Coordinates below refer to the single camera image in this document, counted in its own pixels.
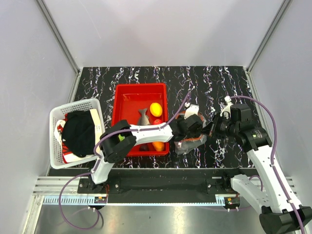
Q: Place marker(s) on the green fake custard apple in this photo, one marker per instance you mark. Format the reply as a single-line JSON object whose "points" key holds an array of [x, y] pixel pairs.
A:
{"points": [[121, 137]]}

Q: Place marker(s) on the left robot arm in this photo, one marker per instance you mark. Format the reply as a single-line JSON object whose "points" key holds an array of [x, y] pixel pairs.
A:
{"points": [[116, 144]]}

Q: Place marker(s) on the black cloth in basket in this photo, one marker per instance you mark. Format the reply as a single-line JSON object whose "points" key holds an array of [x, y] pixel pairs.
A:
{"points": [[78, 134]]}

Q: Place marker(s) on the grey fake fish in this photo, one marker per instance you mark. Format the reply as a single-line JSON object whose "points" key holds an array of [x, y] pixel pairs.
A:
{"points": [[144, 119]]}

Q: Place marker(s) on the red plastic tray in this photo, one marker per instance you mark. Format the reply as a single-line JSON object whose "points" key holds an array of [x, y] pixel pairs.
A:
{"points": [[130, 98]]}

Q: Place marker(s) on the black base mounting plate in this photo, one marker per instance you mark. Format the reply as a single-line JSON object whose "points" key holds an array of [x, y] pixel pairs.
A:
{"points": [[162, 186]]}

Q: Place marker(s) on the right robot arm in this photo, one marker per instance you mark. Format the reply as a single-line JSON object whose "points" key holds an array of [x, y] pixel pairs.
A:
{"points": [[279, 209]]}

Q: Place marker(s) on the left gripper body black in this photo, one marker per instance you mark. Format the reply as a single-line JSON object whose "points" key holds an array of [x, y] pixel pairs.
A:
{"points": [[195, 134]]}

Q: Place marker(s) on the dark purple fake fruit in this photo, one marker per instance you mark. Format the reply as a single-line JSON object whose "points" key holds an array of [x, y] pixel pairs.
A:
{"points": [[144, 148]]}

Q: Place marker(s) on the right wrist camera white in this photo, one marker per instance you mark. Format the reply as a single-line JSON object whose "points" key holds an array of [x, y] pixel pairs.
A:
{"points": [[226, 111]]}

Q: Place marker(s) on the clear zip top bag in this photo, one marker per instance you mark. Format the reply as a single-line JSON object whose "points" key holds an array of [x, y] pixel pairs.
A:
{"points": [[189, 144]]}

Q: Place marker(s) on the red fake apple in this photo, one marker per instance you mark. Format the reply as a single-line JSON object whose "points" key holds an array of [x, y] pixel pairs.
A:
{"points": [[157, 122]]}

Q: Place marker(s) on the white plastic basket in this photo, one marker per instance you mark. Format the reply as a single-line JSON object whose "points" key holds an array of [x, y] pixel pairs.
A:
{"points": [[57, 118]]}

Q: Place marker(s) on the orange fake mango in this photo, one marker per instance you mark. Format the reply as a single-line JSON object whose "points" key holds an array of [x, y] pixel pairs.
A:
{"points": [[158, 146]]}

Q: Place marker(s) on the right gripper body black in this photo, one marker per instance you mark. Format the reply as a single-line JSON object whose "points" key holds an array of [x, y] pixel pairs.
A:
{"points": [[223, 126]]}

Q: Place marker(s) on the yellow fake lemon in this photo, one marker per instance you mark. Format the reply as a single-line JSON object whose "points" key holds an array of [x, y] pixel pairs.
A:
{"points": [[156, 109]]}

